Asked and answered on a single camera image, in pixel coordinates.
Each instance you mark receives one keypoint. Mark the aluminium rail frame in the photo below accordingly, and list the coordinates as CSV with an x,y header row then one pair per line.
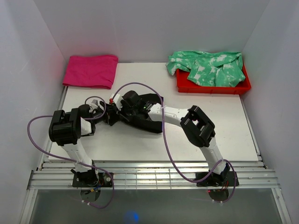
x,y
150,175

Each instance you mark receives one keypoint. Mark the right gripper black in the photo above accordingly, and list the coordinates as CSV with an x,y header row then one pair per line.
x,y
121,113

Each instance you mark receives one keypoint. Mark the green white tie-dye trousers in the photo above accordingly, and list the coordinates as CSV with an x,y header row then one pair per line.
x,y
221,69

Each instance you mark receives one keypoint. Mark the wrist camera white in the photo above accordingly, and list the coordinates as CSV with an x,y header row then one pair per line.
x,y
115,99
94,104

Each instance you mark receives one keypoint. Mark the red plastic tray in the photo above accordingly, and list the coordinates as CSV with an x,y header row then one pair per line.
x,y
186,86

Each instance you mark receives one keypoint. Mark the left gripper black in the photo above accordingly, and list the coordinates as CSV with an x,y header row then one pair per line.
x,y
105,115

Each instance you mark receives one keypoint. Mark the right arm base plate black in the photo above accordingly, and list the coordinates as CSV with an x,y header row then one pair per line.
x,y
215,180

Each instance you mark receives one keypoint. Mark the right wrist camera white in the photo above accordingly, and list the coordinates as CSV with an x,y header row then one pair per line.
x,y
115,99

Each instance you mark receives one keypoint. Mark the pink folded trousers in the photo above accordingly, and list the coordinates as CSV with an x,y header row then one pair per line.
x,y
91,71

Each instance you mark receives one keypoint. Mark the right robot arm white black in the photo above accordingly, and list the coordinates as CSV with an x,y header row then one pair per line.
x,y
146,113

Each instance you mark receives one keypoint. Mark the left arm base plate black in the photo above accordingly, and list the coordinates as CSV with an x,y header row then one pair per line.
x,y
103,180

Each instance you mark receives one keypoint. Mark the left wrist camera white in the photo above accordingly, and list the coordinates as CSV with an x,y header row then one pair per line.
x,y
94,104

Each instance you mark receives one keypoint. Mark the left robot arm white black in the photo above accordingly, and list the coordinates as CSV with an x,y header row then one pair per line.
x,y
66,130

